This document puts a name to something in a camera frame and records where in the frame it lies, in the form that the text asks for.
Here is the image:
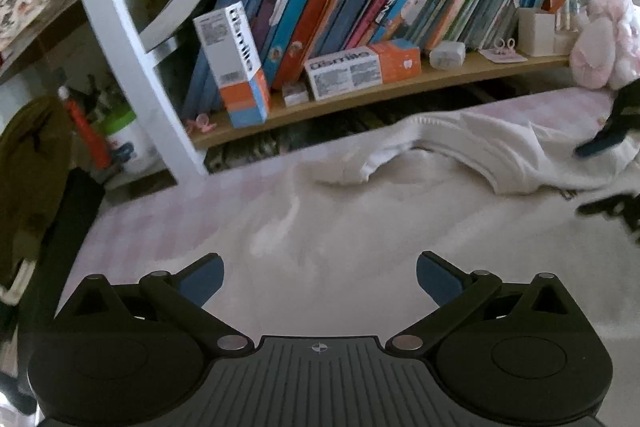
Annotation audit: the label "clear acrylic pen holder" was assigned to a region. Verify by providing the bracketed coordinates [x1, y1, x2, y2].
[547, 0, 593, 48]

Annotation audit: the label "small white plastic case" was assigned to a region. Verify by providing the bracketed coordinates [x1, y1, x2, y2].
[429, 41, 467, 70]

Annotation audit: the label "olive brown jacket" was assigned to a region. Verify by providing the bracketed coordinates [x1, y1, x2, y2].
[0, 96, 77, 304]

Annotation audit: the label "white plush bunny pink bows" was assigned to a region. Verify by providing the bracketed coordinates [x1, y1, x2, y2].
[587, 0, 640, 90]

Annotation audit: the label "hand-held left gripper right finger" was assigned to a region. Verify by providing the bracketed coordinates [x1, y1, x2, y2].
[385, 251, 593, 354]

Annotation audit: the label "white bookshelf with wooden shelves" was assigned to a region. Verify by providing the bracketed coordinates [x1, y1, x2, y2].
[0, 0, 640, 180]

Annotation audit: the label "upright white orange toothbrush box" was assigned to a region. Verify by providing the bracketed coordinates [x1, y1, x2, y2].
[193, 2, 272, 128]

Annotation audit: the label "pink round plush toy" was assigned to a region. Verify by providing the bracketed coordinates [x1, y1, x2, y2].
[570, 19, 617, 88]

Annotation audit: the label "black garment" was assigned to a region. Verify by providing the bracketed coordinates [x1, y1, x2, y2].
[17, 167, 107, 358]

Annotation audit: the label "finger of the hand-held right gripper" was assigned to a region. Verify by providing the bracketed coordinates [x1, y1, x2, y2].
[575, 77, 640, 158]
[577, 194, 640, 243]

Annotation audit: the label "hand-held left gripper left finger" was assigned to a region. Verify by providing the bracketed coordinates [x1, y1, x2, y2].
[52, 253, 255, 355]

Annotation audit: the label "white jar green lid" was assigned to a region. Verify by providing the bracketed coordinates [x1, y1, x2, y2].
[102, 109, 162, 178]

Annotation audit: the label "cream printed t-shirt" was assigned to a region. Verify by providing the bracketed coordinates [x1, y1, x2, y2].
[220, 109, 640, 358]

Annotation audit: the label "long white orange toothbrush box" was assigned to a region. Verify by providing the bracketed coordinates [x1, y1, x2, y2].
[304, 39, 422, 102]

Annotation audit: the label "pink checked cartoon bed sheet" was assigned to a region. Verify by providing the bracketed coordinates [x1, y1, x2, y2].
[45, 88, 640, 348]

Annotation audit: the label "orange red bottle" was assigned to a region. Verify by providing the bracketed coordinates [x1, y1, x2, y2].
[59, 87, 112, 170]

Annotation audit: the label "white pen holder box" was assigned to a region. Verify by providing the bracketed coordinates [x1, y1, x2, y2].
[517, 7, 559, 56]

